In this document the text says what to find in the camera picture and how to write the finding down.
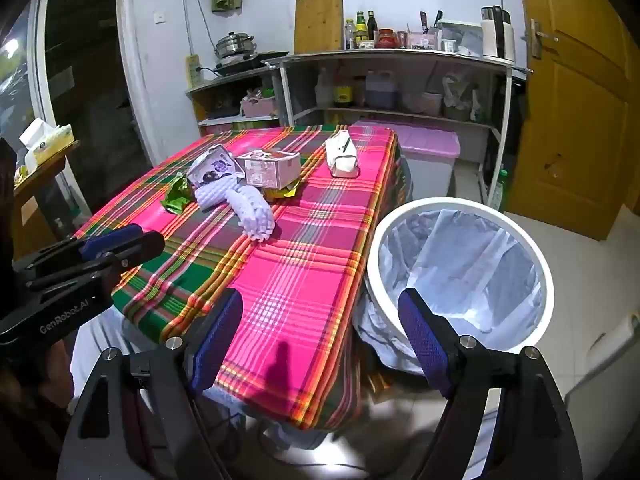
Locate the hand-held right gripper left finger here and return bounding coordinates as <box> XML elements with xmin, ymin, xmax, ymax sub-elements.
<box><xmin>57</xmin><ymin>288</ymin><xmax>244</xmax><ymax>480</ymax></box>

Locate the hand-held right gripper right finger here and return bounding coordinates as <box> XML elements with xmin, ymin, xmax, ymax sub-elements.
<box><xmin>397</xmin><ymin>287</ymin><xmax>583</xmax><ymax>480</ymax></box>

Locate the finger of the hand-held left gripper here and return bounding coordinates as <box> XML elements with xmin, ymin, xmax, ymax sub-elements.
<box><xmin>25</xmin><ymin>232</ymin><xmax>166</xmax><ymax>293</ymax></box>
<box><xmin>12</xmin><ymin>224</ymin><xmax>145</xmax><ymax>281</ymax></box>

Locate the green snack wrapper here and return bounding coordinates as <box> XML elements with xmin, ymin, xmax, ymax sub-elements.
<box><xmin>160</xmin><ymin>172</ymin><xmax>196</xmax><ymax>216</ymax></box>

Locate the clear plastic bin liner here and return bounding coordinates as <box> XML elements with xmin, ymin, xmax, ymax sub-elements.
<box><xmin>352</xmin><ymin>210</ymin><xmax>546</xmax><ymax>376</ymax></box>

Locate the white foam fruit net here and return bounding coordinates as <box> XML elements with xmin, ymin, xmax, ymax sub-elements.
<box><xmin>194</xmin><ymin>178</ymin><xmax>246</xmax><ymax>211</ymax></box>
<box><xmin>225</xmin><ymin>185</ymin><xmax>277</xmax><ymax>243</ymax></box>

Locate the purple milk carton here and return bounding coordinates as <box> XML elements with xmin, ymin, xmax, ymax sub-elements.
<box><xmin>186</xmin><ymin>144</ymin><xmax>246</xmax><ymax>190</ymax></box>

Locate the white round waste bin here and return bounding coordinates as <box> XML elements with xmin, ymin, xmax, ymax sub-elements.
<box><xmin>362</xmin><ymin>197</ymin><xmax>555</xmax><ymax>376</ymax></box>

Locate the yellow snack wrapper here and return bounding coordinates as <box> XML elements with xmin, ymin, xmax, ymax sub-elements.
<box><xmin>262</xmin><ymin>180</ymin><xmax>301</xmax><ymax>203</ymax></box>

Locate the pink and white carton box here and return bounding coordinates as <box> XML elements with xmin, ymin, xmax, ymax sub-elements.
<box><xmin>235</xmin><ymin>149</ymin><xmax>302</xmax><ymax>190</ymax></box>

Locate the white tissue pack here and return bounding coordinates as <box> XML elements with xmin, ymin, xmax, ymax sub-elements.
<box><xmin>325</xmin><ymin>129</ymin><xmax>361</xmax><ymax>178</ymax></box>

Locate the person's left forearm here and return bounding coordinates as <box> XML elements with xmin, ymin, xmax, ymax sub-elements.
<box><xmin>0</xmin><ymin>345</ymin><xmax>86</xmax><ymax>480</ymax></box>

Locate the wooden side table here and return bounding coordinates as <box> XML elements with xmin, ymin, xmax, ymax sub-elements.
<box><xmin>10</xmin><ymin>140</ymin><xmax>83</xmax><ymax>256</ymax></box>

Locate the pink plaid tablecloth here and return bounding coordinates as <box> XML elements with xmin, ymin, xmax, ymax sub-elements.
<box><xmin>75</xmin><ymin>125</ymin><xmax>401</xmax><ymax>431</ymax></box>

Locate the yellow tissue box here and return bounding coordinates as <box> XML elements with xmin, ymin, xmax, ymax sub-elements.
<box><xmin>19</xmin><ymin>117</ymin><xmax>76</xmax><ymax>166</ymax></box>

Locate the glass sliding door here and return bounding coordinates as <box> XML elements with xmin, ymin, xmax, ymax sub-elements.
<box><xmin>0</xmin><ymin>0</ymin><xmax>161</xmax><ymax>261</ymax></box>

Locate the pink plastic basket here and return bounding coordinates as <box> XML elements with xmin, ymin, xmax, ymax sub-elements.
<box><xmin>241</xmin><ymin>95</ymin><xmax>278</xmax><ymax>118</ymax></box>

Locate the small metal shelf unit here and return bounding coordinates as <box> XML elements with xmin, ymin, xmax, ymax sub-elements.
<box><xmin>186</xmin><ymin>67</ymin><xmax>288</xmax><ymax>136</ymax></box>

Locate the white appliance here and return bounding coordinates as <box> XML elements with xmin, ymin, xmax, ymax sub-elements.
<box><xmin>565</xmin><ymin>312</ymin><xmax>640</xmax><ymax>480</ymax></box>

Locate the pink lid storage bin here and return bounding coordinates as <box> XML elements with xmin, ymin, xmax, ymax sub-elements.
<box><xmin>350</xmin><ymin>120</ymin><xmax>461</xmax><ymax>201</ymax></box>

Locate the black induction cooker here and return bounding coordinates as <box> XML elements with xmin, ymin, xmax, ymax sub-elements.
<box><xmin>214</xmin><ymin>50</ymin><xmax>291</xmax><ymax>77</ymax></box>

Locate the steel steamer pot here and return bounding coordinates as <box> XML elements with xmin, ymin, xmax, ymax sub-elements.
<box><xmin>214</xmin><ymin>31</ymin><xmax>258</xmax><ymax>61</ymax></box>

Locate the white plastic bottle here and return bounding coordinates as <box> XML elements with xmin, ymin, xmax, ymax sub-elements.
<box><xmin>315</xmin><ymin>67</ymin><xmax>335</xmax><ymax>108</ymax></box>

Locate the crumpled plastic bag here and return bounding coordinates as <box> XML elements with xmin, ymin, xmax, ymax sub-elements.
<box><xmin>442</xmin><ymin>72</ymin><xmax>481</xmax><ymax>121</ymax></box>

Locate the translucent plastic jug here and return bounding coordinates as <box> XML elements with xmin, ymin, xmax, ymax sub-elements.
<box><xmin>365</xmin><ymin>71</ymin><xmax>399</xmax><ymax>109</ymax></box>

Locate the yellow label soy bottle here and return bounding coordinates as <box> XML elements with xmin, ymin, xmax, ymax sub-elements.
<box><xmin>334</xmin><ymin>67</ymin><xmax>355</xmax><ymax>107</ymax></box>

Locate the yellow wooden door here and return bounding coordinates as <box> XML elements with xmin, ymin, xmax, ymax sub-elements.
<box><xmin>505</xmin><ymin>0</ymin><xmax>640</xmax><ymax>241</ymax></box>

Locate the large metal shelf unit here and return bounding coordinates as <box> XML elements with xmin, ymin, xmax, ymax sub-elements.
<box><xmin>262</xmin><ymin>50</ymin><xmax>533</xmax><ymax>206</ymax></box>

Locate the wooden cutting board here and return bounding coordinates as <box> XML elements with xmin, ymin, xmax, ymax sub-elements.
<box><xmin>294</xmin><ymin>0</ymin><xmax>345</xmax><ymax>55</ymax></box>

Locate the pink knife holder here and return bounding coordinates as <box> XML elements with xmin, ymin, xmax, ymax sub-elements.
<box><xmin>407</xmin><ymin>30</ymin><xmax>443</xmax><ymax>51</ymax></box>

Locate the clear plastic container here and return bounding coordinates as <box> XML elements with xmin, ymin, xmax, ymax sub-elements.
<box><xmin>440</xmin><ymin>20</ymin><xmax>485</xmax><ymax>56</ymax></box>

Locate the white electric kettle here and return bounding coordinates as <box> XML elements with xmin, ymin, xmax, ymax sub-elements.
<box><xmin>481</xmin><ymin>5</ymin><xmax>516</xmax><ymax>61</ymax></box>

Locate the metal door handle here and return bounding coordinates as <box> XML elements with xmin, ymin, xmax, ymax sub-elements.
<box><xmin>526</xmin><ymin>19</ymin><xmax>560</xmax><ymax>58</ymax></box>

